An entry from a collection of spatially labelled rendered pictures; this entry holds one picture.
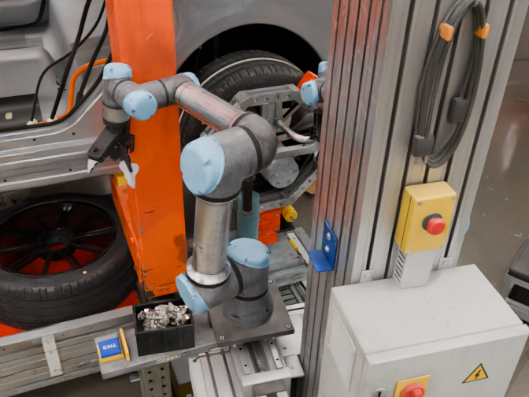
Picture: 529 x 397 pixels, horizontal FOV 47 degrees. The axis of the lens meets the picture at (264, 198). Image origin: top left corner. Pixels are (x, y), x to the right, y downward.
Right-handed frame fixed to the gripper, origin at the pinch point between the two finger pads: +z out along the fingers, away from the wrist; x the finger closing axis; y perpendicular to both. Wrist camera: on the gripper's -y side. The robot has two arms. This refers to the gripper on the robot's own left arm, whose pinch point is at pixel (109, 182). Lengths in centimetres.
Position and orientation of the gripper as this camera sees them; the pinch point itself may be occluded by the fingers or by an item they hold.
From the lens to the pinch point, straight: 183.6
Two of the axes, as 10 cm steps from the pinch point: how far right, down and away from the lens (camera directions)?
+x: -9.3, -3.1, 2.1
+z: -1.6, 8.4, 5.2
